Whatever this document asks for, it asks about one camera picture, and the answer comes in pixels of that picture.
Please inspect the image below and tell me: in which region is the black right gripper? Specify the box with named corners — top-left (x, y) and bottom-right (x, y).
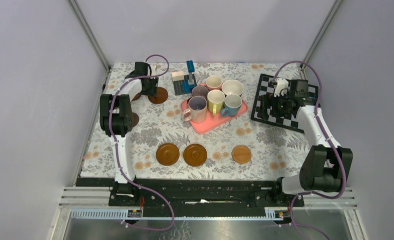
top-left (256, 91), bottom-right (292, 120)

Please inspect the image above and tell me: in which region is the pink plastic tray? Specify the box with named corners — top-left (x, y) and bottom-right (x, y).
top-left (189, 101), bottom-right (248, 134)

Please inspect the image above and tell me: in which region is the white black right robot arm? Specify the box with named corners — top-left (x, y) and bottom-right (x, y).
top-left (259, 77), bottom-right (353, 206)

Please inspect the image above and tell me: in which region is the dark brown wooden coaster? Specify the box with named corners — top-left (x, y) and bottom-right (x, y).
top-left (156, 143), bottom-right (180, 166)
top-left (148, 87), bottom-right (168, 104)
top-left (132, 93), bottom-right (141, 101)
top-left (183, 143), bottom-right (207, 167)

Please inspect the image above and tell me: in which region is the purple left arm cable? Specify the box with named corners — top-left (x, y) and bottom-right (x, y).
top-left (108, 54), bottom-right (176, 232)

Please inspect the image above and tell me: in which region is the tall pink beige mug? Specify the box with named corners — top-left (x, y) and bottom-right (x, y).
top-left (182, 96), bottom-right (207, 124)

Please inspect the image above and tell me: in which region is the mauve mug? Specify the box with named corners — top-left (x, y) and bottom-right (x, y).
top-left (191, 85), bottom-right (210, 99)

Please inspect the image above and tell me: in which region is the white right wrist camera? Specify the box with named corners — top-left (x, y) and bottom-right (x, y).
top-left (273, 78), bottom-right (289, 97)

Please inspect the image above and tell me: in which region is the light wooden coaster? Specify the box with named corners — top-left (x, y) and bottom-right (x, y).
top-left (231, 145), bottom-right (252, 164)

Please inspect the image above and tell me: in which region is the yellow mug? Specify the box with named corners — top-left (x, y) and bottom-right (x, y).
top-left (207, 89), bottom-right (225, 116)

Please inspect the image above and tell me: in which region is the black white chessboard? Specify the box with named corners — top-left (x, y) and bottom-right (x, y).
top-left (250, 73), bottom-right (319, 134)

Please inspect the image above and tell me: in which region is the building block model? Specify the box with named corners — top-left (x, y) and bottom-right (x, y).
top-left (171, 60), bottom-right (197, 96)

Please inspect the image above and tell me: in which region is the white cream cup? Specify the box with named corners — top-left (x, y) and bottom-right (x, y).
top-left (221, 79), bottom-right (244, 96)

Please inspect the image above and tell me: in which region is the blue floral mug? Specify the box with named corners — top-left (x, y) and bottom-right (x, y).
top-left (221, 94), bottom-right (242, 117)

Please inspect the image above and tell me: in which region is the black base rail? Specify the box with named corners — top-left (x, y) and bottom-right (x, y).
top-left (108, 178), bottom-right (305, 218)

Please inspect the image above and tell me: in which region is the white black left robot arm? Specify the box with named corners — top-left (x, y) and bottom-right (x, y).
top-left (100, 61), bottom-right (158, 184)

